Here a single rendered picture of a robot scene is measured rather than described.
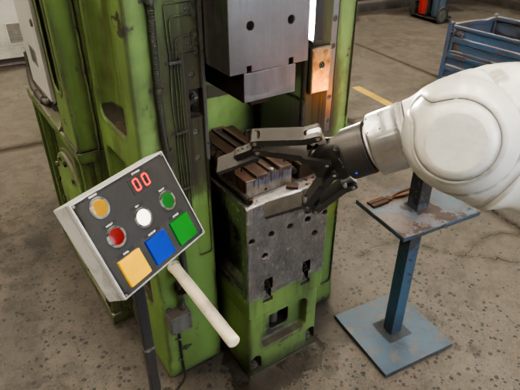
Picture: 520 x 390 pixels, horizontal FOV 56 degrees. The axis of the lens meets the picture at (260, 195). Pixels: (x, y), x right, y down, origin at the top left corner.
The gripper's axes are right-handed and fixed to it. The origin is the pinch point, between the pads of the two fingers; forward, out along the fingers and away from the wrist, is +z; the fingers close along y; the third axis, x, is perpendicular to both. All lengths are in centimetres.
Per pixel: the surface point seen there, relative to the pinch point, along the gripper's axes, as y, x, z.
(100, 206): -13, -22, 54
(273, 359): -140, -23, 77
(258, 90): -37, -71, 24
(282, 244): -90, -48, 44
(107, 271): -22, -9, 56
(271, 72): -36, -76, 19
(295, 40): -35, -84, 9
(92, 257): -19, -12, 59
